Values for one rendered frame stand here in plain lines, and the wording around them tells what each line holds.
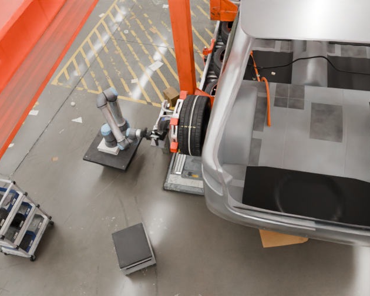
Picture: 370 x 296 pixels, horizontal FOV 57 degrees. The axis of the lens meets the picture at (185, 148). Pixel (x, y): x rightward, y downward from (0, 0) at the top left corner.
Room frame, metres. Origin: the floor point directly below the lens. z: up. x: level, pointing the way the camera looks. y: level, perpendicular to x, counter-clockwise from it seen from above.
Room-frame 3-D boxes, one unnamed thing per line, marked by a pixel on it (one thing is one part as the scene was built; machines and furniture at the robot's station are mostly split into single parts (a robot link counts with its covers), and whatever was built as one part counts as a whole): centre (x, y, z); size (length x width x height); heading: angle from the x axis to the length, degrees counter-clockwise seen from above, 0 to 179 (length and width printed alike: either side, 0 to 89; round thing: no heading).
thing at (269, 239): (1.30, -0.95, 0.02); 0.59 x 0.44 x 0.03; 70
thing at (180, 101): (2.37, 0.01, 0.85); 0.54 x 0.07 x 0.54; 160
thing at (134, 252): (1.30, 0.71, 0.17); 0.43 x 0.36 x 0.34; 13
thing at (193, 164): (2.32, -0.15, 0.32); 0.40 x 0.30 x 0.28; 160
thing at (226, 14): (4.56, -1.11, 0.69); 0.52 x 0.17 x 0.35; 70
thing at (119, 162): (2.65, 0.90, 0.15); 0.60 x 0.60 x 0.30; 64
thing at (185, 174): (2.31, -0.15, 0.13); 0.50 x 0.36 x 0.10; 160
